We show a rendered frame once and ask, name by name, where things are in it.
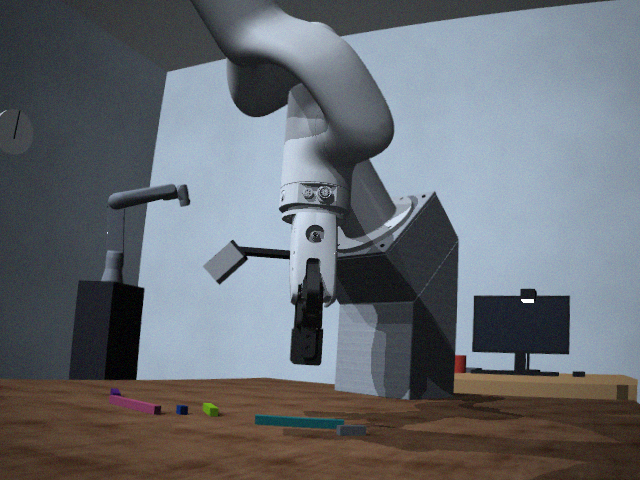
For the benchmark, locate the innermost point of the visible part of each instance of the turquoise rod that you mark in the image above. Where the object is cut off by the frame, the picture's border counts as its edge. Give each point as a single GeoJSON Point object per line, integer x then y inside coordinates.
{"type": "Point", "coordinates": [297, 421]}

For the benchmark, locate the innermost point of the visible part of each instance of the pink rod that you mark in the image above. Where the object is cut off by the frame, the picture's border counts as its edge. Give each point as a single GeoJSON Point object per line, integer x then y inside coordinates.
{"type": "Point", "coordinates": [135, 404]}

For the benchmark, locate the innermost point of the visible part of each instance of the lime green rod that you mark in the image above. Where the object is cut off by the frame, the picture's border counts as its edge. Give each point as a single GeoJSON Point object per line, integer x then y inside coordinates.
{"type": "Point", "coordinates": [210, 409]}

